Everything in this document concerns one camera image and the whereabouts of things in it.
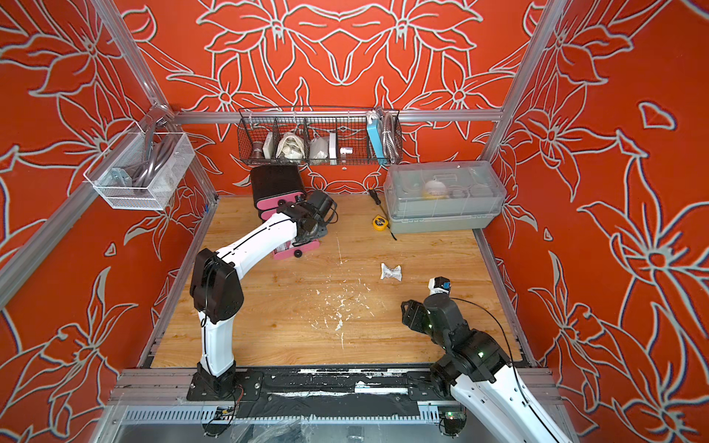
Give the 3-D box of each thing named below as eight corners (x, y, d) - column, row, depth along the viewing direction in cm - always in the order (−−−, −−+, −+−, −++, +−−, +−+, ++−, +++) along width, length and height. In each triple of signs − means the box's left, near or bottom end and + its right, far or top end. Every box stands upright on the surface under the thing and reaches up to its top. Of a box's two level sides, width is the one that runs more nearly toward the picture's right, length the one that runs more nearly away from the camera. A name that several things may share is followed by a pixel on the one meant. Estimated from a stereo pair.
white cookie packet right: (379, 278, 96) (380, 275, 94) (380, 266, 99) (381, 262, 97) (400, 281, 95) (401, 277, 93) (400, 268, 98) (401, 264, 96)
